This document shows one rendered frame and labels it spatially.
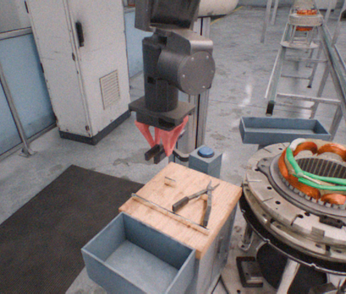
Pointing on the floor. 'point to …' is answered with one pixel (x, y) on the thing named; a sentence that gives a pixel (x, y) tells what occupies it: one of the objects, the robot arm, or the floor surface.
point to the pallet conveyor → (345, 103)
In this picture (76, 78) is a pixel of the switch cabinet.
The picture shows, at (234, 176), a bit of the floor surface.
